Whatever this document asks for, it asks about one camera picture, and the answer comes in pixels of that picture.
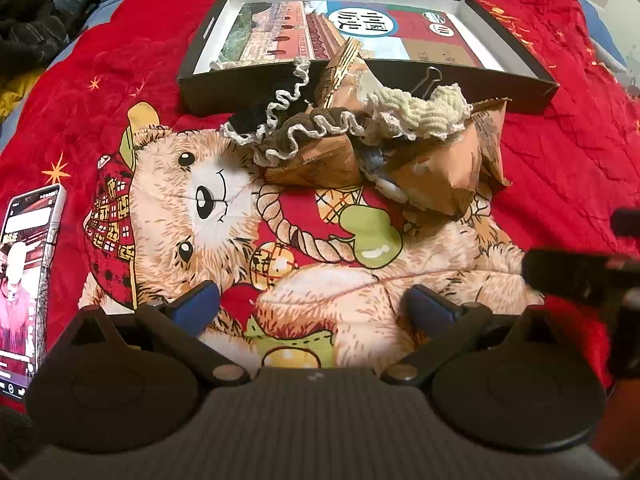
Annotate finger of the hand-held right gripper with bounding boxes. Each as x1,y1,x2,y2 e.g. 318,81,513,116
611,207,640,238
522,247,640,311

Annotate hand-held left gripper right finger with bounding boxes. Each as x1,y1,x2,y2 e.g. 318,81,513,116
382,284,586,386

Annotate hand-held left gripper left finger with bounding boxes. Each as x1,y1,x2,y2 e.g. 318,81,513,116
47,280,251,388

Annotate blue crochet scrunchie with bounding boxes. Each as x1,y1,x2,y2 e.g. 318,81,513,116
357,145,416,201

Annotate black cardboard box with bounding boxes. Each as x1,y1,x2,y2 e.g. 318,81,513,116
176,0,560,117

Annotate brown crochet scrunchie white trim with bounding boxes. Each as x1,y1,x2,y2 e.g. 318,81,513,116
252,109,373,167

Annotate black crochet scrunchie white trim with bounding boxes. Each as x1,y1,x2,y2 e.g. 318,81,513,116
219,56,331,147

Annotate cream crochet scrunchie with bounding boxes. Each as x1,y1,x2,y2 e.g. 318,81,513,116
365,82,473,142

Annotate small binder clip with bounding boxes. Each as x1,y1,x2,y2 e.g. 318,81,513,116
411,66,443,97

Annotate red bear printed blanket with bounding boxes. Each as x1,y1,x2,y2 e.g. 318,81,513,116
0,0,640,411

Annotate smartphone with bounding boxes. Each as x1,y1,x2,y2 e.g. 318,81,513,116
0,183,67,401

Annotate yellow cloth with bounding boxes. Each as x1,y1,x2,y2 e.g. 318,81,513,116
0,77,26,121

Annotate light blue bed sheet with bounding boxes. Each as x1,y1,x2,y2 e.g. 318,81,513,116
45,0,136,71

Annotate dark clothes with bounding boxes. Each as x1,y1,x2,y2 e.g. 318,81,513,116
0,0,96,78

